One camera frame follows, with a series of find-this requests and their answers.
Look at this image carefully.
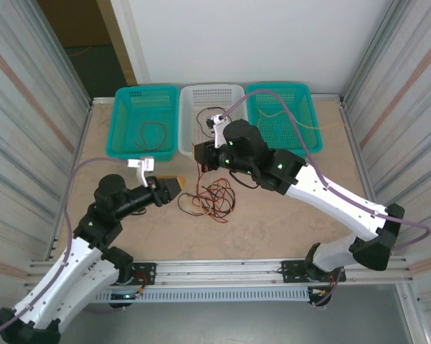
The grey slotted cable duct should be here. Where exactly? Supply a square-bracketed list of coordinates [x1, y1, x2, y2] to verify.
[93, 288, 320, 305]

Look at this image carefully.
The red cable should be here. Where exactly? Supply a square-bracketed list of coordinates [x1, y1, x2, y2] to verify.
[193, 178, 237, 224]
[191, 166, 237, 223]
[135, 121, 169, 151]

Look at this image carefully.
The silver enclosure side panel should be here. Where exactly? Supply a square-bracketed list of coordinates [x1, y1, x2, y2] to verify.
[340, 0, 431, 312]
[0, 0, 94, 316]

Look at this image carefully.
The teal plastic basket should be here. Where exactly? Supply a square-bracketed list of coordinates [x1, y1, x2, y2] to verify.
[245, 82, 324, 155]
[105, 85, 179, 163]

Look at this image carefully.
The orange floor cable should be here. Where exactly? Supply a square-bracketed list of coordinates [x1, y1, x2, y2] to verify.
[65, 45, 91, 58]

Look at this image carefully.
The long black cable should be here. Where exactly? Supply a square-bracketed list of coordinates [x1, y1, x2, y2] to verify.
[177, 178, 237, 218]

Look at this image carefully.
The wide aluminium base rail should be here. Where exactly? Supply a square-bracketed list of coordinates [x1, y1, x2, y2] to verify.
[27, 257, 414, 287]

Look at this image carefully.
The brown wooden cabinet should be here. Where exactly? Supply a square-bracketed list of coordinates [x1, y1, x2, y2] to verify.
[37, 0, 112, 48]

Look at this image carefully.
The white plastic basket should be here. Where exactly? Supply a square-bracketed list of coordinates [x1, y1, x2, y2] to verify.
[178, 84, 247, 157]

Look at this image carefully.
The long thin yellow cable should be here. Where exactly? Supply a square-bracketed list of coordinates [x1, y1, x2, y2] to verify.
[256, 108, 352, 135]

